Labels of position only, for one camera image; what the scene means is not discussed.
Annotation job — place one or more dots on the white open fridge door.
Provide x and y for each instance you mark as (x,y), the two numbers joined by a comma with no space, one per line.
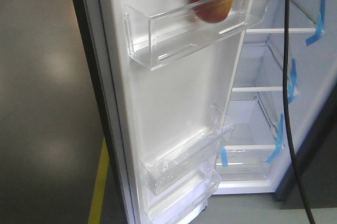
(143,110)

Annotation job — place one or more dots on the grey fridge with open door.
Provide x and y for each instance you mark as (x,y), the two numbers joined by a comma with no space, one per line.
(296,37)

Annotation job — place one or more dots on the clear upper door bin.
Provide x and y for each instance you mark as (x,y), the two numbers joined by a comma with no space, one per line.
(161,31)

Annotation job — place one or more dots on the clear door bin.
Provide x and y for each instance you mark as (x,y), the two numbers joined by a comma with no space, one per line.
(192,149)
(179,200)
(161,31)

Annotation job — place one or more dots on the clear lower door bin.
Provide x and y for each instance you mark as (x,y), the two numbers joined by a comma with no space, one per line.
(192,149)

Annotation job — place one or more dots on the clear bottom door bin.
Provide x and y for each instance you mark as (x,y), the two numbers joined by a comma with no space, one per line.
(179,200)

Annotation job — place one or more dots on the yellow floor tape line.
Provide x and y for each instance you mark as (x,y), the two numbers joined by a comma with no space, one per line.
(53,158)

